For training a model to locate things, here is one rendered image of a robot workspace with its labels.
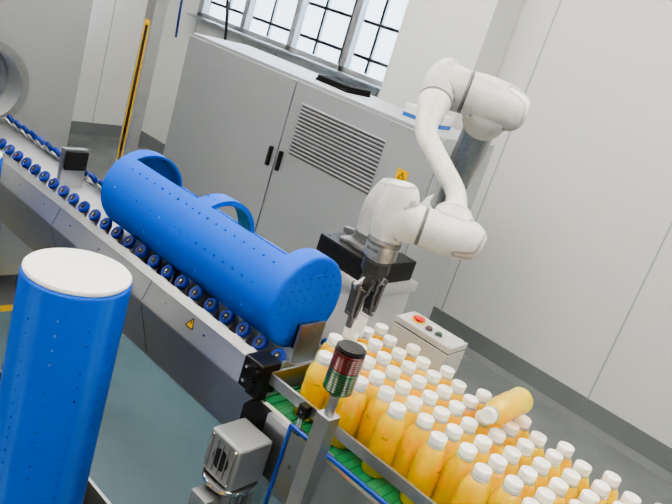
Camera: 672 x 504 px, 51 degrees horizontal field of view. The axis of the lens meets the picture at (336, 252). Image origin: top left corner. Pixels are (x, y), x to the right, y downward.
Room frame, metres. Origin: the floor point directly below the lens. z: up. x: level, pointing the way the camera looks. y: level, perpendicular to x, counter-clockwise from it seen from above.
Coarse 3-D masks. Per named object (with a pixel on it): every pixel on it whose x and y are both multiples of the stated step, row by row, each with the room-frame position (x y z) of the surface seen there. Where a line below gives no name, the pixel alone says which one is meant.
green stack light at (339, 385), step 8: (328, 368) 1.27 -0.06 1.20; (328, 376) 1.26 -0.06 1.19; (336, 376) 1.25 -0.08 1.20; (344, 376) 1.24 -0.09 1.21; (328, 384) 1.25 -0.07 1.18; (336, 384) 1.25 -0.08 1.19; (344, 384) 1.25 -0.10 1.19; (352, 384) 1.25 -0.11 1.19; (328, 392) 1.25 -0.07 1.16; (336, 392) 1.24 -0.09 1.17; (344, 392) 1.25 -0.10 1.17; (352, 392) 1.27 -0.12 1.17
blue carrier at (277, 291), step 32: (128, 160) 2.24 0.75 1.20; (160, 160) 2.38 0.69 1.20; (128, 192) 2.14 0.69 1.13; (160, 192) 2.09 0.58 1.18; (128, 224) 2.13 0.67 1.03; (160, 224) 2.01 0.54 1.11; (192, 224) 1.95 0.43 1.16; (224, 224) 1.93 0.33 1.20; (160, 256) 2.07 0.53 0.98; (192, 256) 1.91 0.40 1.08; (224, 256) 1.84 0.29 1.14; (256, 256) 1.81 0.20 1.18; (288, 256) 1.79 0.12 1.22; (320, 256) 1.82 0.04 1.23; (224, 288) 1.82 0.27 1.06; (256, 288) 1.75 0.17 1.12; (288, 288) 1.73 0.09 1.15; (320, 288) 1.84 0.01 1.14; (256, 320) 1.74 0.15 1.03; (288, 320) 1.77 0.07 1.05; (320, 320) 1.88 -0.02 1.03
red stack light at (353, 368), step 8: (336, 352) 1.26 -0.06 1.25; (336, 360) 1.25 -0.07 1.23; (344, 360) 1.24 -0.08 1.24; (352, 360) 1.24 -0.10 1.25; (360, 360) 1.25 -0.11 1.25; (336, 368) 1.25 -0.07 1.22; (344, 368) 1.25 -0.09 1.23; (352, 368) 1.25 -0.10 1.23; (360, 368) 1.26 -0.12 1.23; (352, 376) 1.25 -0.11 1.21
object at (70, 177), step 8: (64, 152) 2.55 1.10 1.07; (72, 152) 2.56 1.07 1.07; (80, 152) 2.58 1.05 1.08; (88, 152) 2.63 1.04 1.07; (64, 160) 2.55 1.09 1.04; (72, 160) 2.56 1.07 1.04; (80, 160) 2.59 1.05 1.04; (64, 168) 2.55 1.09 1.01; (72, 168) 2.57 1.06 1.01; (80, 168) 2.59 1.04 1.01; (64, 176) 2.56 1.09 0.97; (72, 176) 2.59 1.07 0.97; (80, 176) 2.61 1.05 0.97; (64, 184) 2.57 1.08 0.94; (72, 184) 2.59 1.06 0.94; (80, 184) 2.62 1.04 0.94
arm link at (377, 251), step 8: (368, 240) 1.73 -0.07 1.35; (376, 240) 1.71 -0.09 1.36; (368, 248) 1.72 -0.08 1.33; (376, 248) 1.70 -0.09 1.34; (384, 248) 1.70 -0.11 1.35; (392, 248) 1.71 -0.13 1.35; (368, 256) 1.71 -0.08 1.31; (376, 256) 1.70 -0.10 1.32; (384, 256) 1.70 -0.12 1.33; (392, 256) 1.71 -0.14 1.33
